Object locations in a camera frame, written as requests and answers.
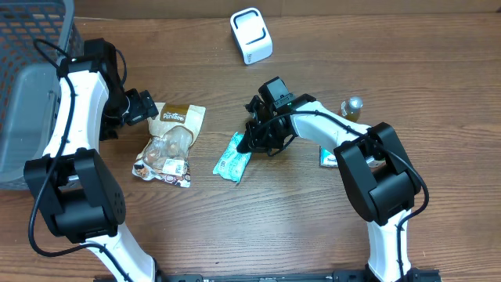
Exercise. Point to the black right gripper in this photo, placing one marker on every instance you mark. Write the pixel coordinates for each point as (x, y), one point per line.
(255, 143)

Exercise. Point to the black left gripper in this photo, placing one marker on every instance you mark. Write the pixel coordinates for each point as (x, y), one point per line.
(144, 106)

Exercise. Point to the teal wipes packet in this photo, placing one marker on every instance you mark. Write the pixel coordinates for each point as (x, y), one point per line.
(232, 164)

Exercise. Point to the brown white snack bag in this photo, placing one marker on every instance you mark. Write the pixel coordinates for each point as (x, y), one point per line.
(172, 133)

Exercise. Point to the small teal white box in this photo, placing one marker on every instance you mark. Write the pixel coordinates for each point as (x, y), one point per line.
(327, 159)

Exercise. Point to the yellow oil bottle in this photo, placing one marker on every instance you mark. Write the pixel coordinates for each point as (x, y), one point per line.
(351, 108)

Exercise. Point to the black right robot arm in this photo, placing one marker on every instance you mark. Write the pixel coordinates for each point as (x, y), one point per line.
(378, 177)

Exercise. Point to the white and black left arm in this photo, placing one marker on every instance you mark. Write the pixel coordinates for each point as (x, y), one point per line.
(78, 204)

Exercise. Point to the white barcode scanner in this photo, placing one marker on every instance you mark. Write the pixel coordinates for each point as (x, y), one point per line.
(251, 35)

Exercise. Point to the dark grey plastic basket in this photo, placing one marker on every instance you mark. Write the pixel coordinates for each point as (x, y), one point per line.
(34, 33)

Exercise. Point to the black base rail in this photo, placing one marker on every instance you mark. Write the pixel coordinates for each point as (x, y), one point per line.
(414, 275)

